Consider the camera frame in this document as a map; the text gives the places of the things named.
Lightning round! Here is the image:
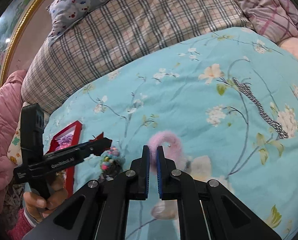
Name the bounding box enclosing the purple organza scrunchie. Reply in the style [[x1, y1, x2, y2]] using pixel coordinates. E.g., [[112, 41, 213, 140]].
[[57, 134, 73, 148]]

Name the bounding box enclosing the person left hand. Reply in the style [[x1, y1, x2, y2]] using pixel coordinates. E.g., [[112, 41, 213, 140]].
[[23, 176, 68, 223]]

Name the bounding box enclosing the cream floral cartoon pillow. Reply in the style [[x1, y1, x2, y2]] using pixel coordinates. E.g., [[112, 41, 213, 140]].
[[7, 114, 22, 167]]

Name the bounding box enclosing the red rimmed white tray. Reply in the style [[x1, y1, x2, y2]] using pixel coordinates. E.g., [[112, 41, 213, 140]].
[[47, 121, 82, 197]]

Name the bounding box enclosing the pink fluffy hair clip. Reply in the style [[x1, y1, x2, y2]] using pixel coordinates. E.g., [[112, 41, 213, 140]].
[[147, 131, 187, 172]]

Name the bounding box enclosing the teal floral quilt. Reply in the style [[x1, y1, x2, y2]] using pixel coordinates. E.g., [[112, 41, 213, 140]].
[[43, 28, 298, 239]]

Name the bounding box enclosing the gold framed painting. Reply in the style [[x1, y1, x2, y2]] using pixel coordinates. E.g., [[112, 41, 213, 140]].
[[0, 0, 44, 85]]

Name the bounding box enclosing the plaid grey pillow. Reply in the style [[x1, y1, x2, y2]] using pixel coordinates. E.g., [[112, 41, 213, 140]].
[[21, 0, 252, 113]]

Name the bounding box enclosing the pink purple plaid pillow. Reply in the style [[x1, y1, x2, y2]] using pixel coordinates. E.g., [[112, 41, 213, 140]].
[[235, 0, 298, 43]]

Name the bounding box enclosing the green beaded hair tie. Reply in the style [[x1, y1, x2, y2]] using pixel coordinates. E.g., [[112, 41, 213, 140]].
[[98, 146, 125, 181]]

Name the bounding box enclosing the silver chain necklace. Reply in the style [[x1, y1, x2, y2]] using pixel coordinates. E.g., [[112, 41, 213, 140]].
[[231, 77, 289, 139]]

